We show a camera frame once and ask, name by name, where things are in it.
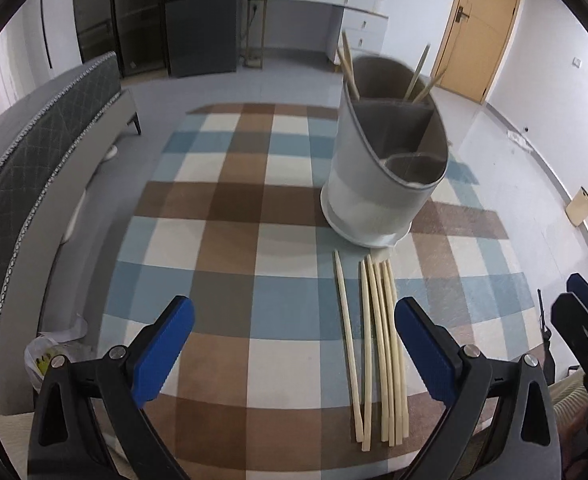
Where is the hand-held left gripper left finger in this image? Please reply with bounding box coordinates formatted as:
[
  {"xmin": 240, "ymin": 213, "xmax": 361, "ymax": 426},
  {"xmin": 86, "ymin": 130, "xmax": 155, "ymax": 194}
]
[{"xmin": 28, "ymin": 295, "xmax": 196, "ymax": 480}]

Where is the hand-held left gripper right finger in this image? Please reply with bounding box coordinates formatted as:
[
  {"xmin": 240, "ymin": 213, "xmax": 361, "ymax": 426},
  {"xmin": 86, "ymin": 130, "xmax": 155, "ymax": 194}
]
[{"xmin": 394, "ymin": 296, "xmax": 562, "ymax": 480}]

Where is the bundle of wooden chopsticks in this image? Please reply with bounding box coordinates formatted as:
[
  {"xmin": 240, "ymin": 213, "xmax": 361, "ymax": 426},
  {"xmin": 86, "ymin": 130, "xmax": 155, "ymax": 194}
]
[{"xmin": 333, "ymin": 250, "xmax": 409, "ymax": 452}]

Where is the grey white utensil holder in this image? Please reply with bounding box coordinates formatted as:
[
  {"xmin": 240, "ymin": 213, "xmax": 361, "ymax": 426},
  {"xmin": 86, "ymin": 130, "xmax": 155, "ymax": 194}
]
[{"xmin": 320, "ymin": 55, "xmax": 449, "ymax": 249}]

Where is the wooden chopstick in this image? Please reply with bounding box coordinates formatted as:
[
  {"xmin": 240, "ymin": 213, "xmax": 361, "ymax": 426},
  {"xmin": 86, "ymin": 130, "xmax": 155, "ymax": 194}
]
[
  {"xmin": 336, "ymin": 47, "xmax": 357, "ymax": 98},
  {"xmin": 341, "ymin": 31, "xmax": 361, "ymax": 101},
  {"xmin": 414, "ymin": 67, "xmax": 447, "ymax": 103},
  {"xmin": 403, "ymin": 42, "xmax": 431, "ymax": 102}
]

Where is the person's right forearm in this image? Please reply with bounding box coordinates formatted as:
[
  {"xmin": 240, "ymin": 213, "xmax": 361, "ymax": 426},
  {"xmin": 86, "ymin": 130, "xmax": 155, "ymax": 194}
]
[{"xmin": 549, "ymin": 379, "xmax": 588, "ymax": 461}]

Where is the beige trash bin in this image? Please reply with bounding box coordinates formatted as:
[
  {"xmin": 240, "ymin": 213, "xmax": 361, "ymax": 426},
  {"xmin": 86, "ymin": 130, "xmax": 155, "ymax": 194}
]
[{"xmin": 566, "ymin": 186, "xmax": 588, "ymax": 228}]

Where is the white plastic bag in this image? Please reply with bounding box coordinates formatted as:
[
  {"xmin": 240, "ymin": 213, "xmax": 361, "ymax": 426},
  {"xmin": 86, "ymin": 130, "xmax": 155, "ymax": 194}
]
[{"xmin": 23, "ymin": 314, "xmax": 91, "ymax": 392}]

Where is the plaid tablecloth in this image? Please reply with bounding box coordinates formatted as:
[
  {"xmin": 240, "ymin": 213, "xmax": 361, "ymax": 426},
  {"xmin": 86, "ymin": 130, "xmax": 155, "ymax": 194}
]
[{"xmin": 96, "ymin": 102, "xmax": 537, "ymax": 480}]

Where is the white cloth scrap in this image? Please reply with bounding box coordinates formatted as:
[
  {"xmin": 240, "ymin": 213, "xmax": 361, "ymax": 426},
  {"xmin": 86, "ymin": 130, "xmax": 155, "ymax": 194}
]
[{"xmin": 506, "ymin": 130, "xmax": 534, "ymax": 152}]

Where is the dark quilted mattress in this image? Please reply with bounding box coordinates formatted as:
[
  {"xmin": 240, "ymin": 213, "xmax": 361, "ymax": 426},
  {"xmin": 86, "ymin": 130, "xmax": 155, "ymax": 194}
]
[{"xmin": 0, "ymin": 51, "xmax": 122, "ymax": 411}]

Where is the wooden door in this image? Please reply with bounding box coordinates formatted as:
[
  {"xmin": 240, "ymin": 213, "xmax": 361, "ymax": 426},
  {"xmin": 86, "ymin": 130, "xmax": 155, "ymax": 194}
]
[{"xmin": 431, "ymin": 0, "xmax": 524, "ymax": 106}]

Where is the white wardrobe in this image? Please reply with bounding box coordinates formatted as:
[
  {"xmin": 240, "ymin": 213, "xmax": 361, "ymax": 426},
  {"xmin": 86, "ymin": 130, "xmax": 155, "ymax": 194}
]
[{"xmin": 0, "ymin": 0, "xmax": 82, "ymax": 111}]

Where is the dark grey refrigerator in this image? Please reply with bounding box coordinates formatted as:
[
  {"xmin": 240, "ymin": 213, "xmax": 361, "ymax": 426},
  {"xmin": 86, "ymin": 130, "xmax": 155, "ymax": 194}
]
[{"xmin": 161, "ymin": 0, "xmax": 239, "ymax": 78}]

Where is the white dressing table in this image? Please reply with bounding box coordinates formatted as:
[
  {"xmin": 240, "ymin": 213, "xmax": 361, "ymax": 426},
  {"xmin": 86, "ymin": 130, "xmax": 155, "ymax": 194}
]
[{"xmin": 244, "ymin": 0, "xmax": 390, "ymax": 66}]

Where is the dark glass cabinet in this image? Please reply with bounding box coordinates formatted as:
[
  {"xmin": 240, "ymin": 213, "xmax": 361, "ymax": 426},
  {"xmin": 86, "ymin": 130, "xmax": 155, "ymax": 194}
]
[{"xmin": 73, "ymin": 0, "xmax": 170, "ymax": 78}]

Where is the grey bed frame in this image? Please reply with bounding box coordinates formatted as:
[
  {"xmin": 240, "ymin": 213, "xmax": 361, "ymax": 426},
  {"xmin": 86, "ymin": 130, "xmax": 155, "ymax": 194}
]
[{"xmin": 0, "ymin": 89, "xmax": 142, "ymax": 416}]

